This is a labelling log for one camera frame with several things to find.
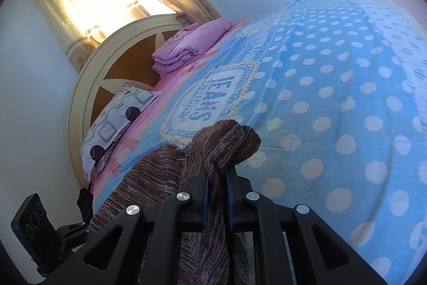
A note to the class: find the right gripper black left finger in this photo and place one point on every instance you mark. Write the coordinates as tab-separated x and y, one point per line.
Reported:
140	245

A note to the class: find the folded pink blanket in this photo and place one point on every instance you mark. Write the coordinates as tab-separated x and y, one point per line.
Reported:
188	44

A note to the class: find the white patterned pillow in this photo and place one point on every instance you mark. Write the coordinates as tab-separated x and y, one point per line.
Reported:
109	126

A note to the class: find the brown knitted sweater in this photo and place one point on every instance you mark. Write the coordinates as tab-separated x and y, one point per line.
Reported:
209	257

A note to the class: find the cream wooden headboard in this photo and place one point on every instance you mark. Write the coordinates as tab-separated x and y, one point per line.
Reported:
125	56

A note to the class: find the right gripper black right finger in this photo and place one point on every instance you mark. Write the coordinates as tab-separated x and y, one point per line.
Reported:
292	245

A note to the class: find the blue pink patterned bedspread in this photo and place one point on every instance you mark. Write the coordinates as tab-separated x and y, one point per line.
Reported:
336	90

